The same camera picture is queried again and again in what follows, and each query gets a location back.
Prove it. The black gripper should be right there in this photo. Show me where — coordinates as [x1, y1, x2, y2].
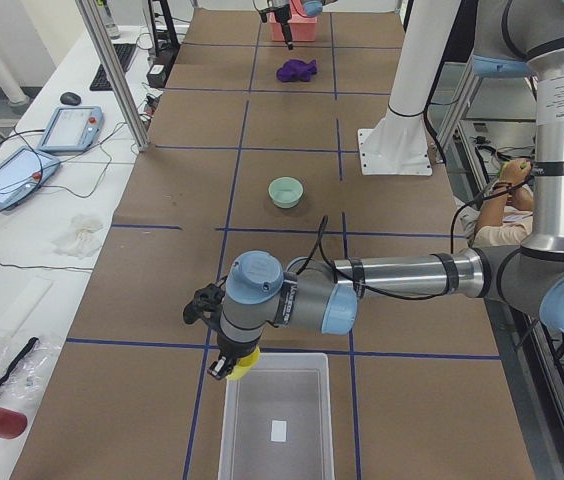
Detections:
[208, 342, 258, 378]

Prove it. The yellow trash item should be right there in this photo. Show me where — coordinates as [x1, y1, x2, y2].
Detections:
[226, 347, 260, 381]

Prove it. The purple microfiber cloth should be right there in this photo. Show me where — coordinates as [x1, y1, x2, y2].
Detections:
[276, 59, 317, 83]

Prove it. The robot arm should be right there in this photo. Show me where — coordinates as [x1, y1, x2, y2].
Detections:
[252, 0, 332, 50]

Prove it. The person's forearm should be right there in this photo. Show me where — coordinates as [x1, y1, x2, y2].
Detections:
[474, 182, 512, 235]

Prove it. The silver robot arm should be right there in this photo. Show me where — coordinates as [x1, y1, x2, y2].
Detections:
[195, 1, 564, 379]

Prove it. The clear plastic storage box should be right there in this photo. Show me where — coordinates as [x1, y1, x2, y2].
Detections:
[218, 353, 335, 479]

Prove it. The black box device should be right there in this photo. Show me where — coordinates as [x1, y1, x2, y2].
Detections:
[146, 64, 167, 89]

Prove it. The person's raised hand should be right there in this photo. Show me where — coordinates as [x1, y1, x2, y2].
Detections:
[499, 158, 532, 186]

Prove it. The pink plastic bin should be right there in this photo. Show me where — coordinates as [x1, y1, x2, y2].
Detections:
[268, 11, 318, 42]

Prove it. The white label card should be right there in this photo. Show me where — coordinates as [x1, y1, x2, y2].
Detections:
[270, 419, 287, 443]

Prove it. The black keyboard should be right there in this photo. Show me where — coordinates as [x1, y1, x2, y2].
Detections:
[89, 43, 139, 92]

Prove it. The mint green bowl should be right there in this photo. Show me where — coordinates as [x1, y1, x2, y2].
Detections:
[268, 176, 304, 209]

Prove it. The white crumpled cloth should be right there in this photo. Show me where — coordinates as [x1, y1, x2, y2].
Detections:
[53, 214, 103, 259]

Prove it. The black computer mouse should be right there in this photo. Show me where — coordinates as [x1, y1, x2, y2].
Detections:
[60, 92, 82, 106]

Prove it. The clear plastic bag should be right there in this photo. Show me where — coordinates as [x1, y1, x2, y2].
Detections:
[0, 336, 62, 404]

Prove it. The upper teach pendant tablet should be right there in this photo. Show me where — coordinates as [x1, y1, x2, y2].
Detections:
[38, 106, 104, 155]

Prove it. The teach pendant tablet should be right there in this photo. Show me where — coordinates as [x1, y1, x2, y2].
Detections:
[0, 147, 60, 210]
[38, 106, 104, 155]

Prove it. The lower teach pendant tablet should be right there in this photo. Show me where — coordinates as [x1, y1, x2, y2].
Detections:
[0, 147, 60, 210]

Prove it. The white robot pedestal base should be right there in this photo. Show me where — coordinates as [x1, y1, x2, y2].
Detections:
[358, 0, 461, 176]

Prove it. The black strap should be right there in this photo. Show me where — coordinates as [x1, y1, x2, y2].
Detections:
[0, 336, 40, 402]

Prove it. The aluminium frame post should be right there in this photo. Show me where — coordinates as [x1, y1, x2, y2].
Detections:
[75, 0, 149, 152]

